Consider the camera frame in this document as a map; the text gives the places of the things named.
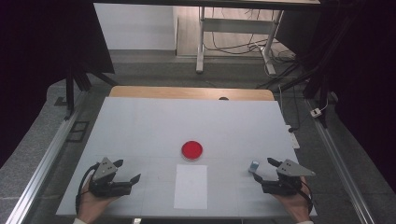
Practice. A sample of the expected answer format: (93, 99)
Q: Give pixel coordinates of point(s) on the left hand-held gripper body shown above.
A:
(104, 170)

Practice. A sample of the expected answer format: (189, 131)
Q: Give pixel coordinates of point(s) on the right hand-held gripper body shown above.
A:
(289, 174)

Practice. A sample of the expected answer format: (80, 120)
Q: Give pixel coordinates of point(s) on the small blue stamp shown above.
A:
(253, 167)

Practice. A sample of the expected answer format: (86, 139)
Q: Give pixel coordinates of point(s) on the round red ink pad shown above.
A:
(192, 150)

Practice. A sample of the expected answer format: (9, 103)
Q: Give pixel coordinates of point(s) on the person's right hand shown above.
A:
(294, 205)

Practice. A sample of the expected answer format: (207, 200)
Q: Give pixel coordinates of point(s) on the person's left hand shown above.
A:
(93, 203)

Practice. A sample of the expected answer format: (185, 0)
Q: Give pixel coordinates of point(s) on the white power strip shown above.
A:
(293, 138)

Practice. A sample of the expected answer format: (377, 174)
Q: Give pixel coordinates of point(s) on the white paper sheet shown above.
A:
(190, 188)

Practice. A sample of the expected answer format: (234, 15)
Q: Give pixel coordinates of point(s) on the white plug adapter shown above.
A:
(316, 112)

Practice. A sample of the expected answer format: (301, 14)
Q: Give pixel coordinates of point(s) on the black tripod stand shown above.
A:
(320, 87)
(70, 90)

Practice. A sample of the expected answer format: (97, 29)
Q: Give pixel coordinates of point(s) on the black curtain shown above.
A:
(358, 77)
(37, 62)

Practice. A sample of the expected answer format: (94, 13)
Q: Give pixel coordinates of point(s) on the black floor bracket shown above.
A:
(77, 131)

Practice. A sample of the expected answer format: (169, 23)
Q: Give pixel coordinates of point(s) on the aluminium rail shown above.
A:
(46, 158)
(339, 168)

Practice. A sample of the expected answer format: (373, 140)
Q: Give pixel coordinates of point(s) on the white desk frame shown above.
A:
(238, 26)

